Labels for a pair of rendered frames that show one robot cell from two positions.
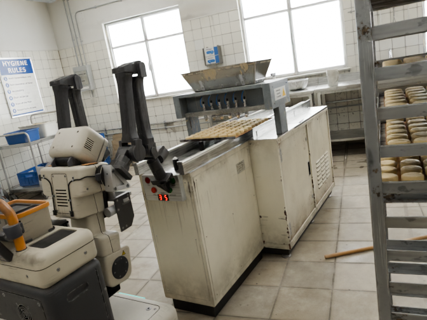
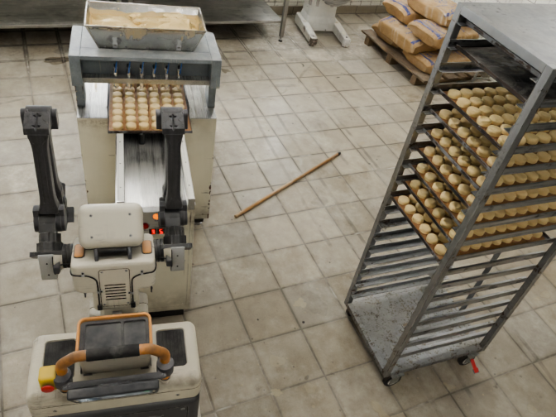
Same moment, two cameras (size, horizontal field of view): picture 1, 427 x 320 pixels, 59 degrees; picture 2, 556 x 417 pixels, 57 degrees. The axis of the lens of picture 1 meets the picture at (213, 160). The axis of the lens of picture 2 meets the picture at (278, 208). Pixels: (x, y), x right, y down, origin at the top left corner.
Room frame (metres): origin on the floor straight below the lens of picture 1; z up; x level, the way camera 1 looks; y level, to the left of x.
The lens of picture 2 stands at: (0.51, 1.23, 2.38)
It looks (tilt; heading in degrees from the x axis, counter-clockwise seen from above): 41 degrees down; 307
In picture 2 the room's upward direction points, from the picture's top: 11 degrees clockwise
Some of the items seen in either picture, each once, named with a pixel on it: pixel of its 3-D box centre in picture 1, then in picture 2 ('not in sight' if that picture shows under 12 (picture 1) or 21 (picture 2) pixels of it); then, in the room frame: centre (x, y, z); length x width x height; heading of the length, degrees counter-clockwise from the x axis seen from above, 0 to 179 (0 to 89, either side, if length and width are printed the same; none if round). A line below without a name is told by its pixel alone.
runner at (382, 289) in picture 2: not in sight; (402, 285); (1.11, -0.83, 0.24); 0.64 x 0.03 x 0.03; 65
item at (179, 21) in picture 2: not in sight; (146, 24); (2.62, -0.19, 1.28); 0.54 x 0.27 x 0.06; 58
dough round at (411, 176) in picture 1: (412, 178); not in sight; (0.89, -0.48, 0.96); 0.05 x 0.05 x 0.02
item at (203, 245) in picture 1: (209, 216); (153, 217); (2.19, 0.08, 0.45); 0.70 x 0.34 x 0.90; 148
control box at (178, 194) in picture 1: (163, 186); (156, 220); (1.88, 0.28, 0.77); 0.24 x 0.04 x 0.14; 58
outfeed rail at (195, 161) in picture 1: (260, 126); (173, 86); (2.64, -0.37, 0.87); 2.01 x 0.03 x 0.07; 148
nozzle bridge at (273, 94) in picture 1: (232, 112); (146, 73); (2.62, -0.19, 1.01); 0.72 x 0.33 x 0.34; 58
